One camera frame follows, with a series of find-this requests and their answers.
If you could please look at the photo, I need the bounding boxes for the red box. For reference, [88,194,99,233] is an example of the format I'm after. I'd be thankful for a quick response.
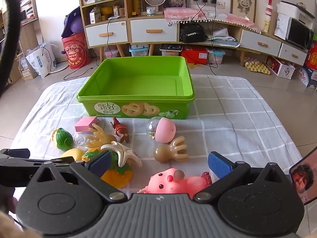
[181,46,208,65]

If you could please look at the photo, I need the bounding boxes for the black cable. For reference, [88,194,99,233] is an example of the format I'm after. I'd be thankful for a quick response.
[0,0,21,97]

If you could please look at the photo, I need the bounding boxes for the white and red carton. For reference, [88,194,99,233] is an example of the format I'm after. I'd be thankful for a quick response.
[266,56,296,80]

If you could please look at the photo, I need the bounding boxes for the wooden TV stand white drawers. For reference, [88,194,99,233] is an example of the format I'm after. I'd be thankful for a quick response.
[178,18,309,67]

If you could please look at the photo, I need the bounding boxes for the pink rectangular block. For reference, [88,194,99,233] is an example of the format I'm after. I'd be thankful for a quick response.
[74,116,99,132]

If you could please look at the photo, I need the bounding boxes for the black bag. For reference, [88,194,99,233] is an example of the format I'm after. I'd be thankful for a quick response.
[180,23,206,44]

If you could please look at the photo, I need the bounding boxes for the wooden bookshelf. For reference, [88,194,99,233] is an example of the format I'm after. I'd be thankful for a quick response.
[15,0,45,80]

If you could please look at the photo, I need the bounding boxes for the clear storage box blue lid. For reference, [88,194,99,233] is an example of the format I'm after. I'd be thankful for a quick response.
[129,45,149,57]

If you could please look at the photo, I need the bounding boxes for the green yellow toy vegetable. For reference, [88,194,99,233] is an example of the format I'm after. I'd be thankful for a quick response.
[82,147,134,189]

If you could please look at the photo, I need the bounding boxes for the beige rubber hand toy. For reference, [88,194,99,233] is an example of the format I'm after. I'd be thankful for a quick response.
[85,123,117,150]

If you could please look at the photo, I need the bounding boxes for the green plastic cookie box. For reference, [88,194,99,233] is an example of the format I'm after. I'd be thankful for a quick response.
[76,56,196,120]

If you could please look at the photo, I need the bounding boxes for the yellow egg tray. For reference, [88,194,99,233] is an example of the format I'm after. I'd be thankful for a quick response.
[244,57,271,75]

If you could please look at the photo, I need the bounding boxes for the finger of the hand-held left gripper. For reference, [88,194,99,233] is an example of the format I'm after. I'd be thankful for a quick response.
[0,148,31,158]
[0,157,75,187]

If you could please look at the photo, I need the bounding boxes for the wooden shelf cabinet white drawers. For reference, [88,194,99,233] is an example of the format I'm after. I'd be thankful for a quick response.
[78,0,180,62]

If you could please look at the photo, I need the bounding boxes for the toy corn husk half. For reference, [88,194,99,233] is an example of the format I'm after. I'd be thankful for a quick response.
[51,128,74,150]

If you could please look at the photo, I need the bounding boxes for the red printed bucket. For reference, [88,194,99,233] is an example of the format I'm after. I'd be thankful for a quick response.
[61,33,91,69]

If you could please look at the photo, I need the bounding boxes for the pink capsule toy clear dome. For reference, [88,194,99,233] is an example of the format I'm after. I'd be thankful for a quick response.
[147,116,177,144]

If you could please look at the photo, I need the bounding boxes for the white floor fan base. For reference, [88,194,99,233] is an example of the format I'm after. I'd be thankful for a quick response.
[50,62,70,74]

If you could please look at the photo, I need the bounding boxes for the red toy figure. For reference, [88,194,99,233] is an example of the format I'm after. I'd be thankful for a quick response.
[110,117,130,143]

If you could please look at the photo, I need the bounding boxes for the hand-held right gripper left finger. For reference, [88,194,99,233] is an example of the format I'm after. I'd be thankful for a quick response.
[26,151,128,202]

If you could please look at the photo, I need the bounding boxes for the purple ball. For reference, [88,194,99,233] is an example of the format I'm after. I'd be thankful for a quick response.
[71,17,85,34]

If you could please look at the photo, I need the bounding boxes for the black microwave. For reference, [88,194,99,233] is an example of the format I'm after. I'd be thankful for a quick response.
[286,17,315,50]

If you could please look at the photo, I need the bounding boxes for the beige starfish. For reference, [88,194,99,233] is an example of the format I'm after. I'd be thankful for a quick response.
[100,141,143,168]

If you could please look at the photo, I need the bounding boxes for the framed cartoon girl picture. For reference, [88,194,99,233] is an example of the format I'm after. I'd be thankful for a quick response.
[230,0,257,23]

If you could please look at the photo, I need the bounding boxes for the white printer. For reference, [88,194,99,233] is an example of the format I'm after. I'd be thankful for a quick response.
[277,1,315,22]

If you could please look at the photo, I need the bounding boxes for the grey checked blanket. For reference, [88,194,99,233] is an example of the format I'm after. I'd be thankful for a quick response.
[11,74,304,204]

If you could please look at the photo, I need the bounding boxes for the beige rubber octopus toy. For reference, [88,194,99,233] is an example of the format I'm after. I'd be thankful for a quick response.
[153,136,189,163]

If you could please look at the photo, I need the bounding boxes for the blue printed carton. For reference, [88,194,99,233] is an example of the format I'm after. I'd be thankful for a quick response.
[296,67,317,90]

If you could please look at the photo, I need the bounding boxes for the smartphone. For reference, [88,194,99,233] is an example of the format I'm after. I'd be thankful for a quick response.
[288,145,317,206]

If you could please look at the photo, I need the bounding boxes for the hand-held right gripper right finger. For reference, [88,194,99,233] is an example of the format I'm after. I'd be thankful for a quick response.
[193,151,290,203]

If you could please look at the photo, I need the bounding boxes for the white shopping bag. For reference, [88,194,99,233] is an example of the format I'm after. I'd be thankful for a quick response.
[25,42,57,78]

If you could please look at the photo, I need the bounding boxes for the pink squishy animal toy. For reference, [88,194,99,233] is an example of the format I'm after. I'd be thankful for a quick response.
[137,168,213,194]

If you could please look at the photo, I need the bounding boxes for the yellow plastic toy fruit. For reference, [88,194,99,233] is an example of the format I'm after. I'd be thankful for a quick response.
[59,148,86,161]

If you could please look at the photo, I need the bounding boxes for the pink tablecloth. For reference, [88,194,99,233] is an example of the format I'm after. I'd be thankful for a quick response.
[164,7,262,33]

